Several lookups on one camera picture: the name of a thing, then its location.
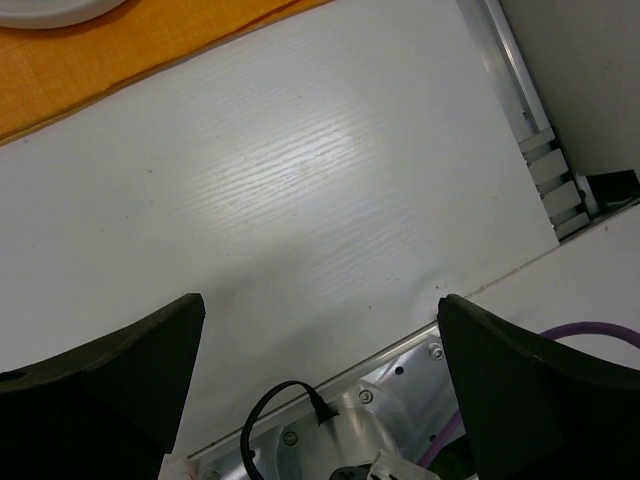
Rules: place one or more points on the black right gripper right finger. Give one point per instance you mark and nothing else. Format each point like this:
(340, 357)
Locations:
(533, 408)

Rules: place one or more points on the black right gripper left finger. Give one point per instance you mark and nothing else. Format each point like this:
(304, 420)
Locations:
(108, 409)

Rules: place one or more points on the white foam front panel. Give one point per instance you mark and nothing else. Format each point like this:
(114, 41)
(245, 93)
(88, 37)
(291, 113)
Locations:
(592, 278)

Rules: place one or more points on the orange placemat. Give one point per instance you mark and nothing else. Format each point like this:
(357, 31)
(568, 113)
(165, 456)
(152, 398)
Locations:
(47, 75)

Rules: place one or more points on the clear glass plate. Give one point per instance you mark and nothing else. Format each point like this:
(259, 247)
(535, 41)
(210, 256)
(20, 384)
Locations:
(50, 14)

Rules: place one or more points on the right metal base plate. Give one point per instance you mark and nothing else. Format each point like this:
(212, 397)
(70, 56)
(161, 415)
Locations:
(396, 401)

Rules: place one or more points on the aluminium table frame rail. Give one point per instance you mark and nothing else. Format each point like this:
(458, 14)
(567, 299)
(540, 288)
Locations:
(572, 201)

